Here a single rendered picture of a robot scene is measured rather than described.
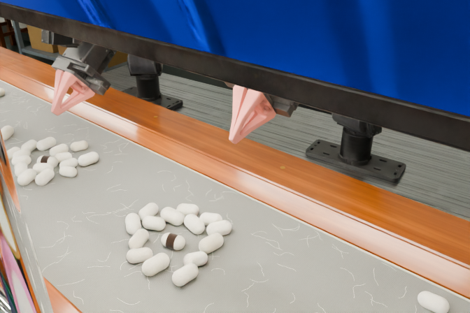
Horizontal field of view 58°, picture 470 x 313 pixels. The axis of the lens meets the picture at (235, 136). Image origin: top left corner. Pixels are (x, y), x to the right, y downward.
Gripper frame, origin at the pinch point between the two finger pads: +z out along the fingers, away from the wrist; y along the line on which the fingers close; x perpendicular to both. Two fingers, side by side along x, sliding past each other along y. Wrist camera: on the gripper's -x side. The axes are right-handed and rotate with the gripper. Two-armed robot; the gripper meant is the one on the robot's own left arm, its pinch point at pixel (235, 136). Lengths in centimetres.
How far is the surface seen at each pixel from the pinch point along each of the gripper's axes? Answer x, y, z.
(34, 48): 135, -321, -47
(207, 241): -0.1, 4.4, 14.5
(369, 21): -31.2, 25.5, 0.5
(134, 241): -3.7, -3.2, 19.0
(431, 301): 6.0, 29.8, 8.0
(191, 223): 1.0, 0.1, 13.4
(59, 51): 136, -289, -53
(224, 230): 2.8, 4.1, 12.1
